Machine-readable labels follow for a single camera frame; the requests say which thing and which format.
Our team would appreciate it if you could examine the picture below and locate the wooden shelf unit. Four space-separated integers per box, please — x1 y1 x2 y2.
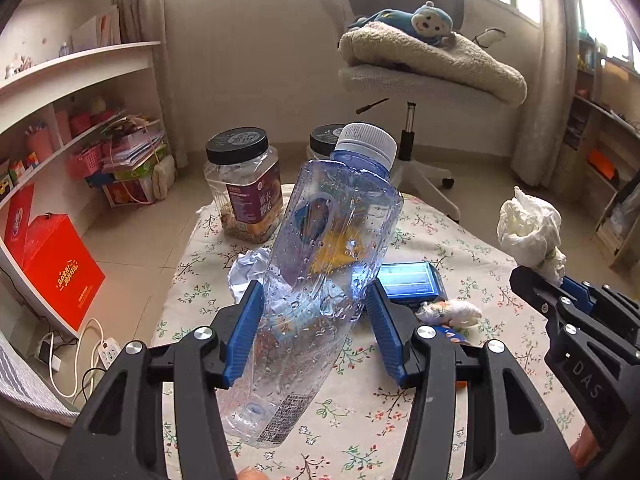
552 35 640 271

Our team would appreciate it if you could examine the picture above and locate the yellow snack wrapper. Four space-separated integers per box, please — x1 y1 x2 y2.
310 225 366 271

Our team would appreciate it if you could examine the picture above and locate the white and orange candy wrapper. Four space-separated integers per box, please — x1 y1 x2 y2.
416 298 483 330

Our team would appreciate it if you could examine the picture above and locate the blue monkey plush toy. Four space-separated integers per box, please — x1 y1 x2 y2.
347 1 473 51

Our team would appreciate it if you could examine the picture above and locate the blue cardboard box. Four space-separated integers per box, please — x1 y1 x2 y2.
376 261 447 306

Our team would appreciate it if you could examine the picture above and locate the white charger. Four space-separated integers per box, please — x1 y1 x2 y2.
39 340 63 372

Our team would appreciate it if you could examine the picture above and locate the beige curtain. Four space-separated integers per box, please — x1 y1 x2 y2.
112 0 191 166
510 0 583 187

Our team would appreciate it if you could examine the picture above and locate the beige fleece blanket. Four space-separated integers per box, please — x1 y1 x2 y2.
337 22 528 107

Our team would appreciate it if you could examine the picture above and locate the white curved shelf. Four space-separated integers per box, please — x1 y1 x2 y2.
0 0 173 341

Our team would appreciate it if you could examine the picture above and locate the small blue printed wrapper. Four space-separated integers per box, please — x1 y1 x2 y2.
432 325 471 344

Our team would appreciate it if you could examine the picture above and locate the clear plastic water bottle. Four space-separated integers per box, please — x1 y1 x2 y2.
215 122 406 450

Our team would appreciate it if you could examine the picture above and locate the floral tablecloth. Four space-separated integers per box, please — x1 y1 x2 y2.
150 185 591 480

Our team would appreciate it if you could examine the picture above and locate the pink plastic basket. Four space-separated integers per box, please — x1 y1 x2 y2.
67 147 104 181

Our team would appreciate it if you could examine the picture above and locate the red paper bag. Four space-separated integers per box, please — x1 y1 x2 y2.
5 183 37 268

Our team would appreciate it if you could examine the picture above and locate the grey striped cloth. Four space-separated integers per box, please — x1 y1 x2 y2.
0 330 81 428

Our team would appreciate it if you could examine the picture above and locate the plastic jar with purple label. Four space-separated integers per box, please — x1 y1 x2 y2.
203 127 285 241

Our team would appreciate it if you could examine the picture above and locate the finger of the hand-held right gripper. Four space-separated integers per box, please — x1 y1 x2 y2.
510 266 566 317
561 276 610 312

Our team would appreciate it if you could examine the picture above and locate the white power strip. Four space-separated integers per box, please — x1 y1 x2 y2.
97 337 121 368

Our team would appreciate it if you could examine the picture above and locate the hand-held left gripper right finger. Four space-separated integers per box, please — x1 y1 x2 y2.
364 280 581 480

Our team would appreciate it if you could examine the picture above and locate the white cable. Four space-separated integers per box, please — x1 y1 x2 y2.
50 317 106 398

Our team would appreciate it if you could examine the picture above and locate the white tissue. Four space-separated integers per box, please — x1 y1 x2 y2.
496 186 568 286

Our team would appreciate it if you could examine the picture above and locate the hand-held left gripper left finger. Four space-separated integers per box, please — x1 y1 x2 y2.
50 280 266 480

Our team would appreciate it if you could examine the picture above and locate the crumpled silver wrapper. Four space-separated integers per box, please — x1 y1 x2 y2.
227 247 273 306

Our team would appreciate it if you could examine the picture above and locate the pile of books and bags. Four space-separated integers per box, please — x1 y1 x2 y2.
100 115 177 206

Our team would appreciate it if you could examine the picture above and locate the person's right hand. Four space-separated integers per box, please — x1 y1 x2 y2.
570 427 599 469

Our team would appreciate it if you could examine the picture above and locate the plastic jar with teal label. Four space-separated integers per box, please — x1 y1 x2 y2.
309 123 351 161

